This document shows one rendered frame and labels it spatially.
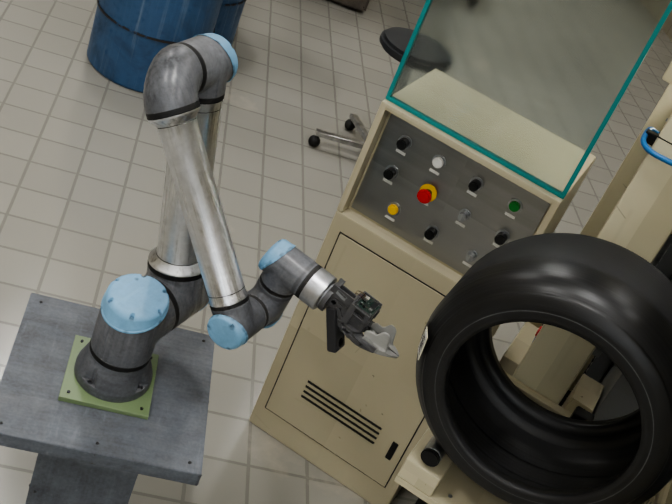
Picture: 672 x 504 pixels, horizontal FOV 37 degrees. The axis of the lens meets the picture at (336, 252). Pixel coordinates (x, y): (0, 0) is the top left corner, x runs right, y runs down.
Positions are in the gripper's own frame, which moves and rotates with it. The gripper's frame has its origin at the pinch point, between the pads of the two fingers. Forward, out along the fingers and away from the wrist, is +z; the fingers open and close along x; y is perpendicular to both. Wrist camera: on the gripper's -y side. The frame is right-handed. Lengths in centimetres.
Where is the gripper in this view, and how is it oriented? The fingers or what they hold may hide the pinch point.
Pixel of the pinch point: (392, 355)
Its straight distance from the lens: 225.9
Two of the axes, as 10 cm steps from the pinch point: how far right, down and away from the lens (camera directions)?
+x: 4.5, -3.8, 8.1
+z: 7.8, 6.0, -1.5
